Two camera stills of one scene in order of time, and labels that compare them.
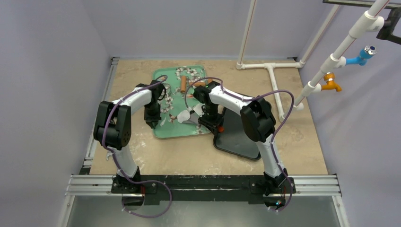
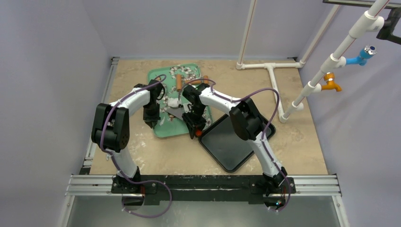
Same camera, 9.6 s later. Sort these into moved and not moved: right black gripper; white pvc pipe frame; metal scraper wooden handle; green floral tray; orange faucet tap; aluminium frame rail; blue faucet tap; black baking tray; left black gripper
Moved: right black gripper; metal scraper wooden handle; black baking tray
Not moved: aluminium frame rail; orange faucet tap; white pvc pipe frame; green floral tray; blue faucet tap; left black gripper
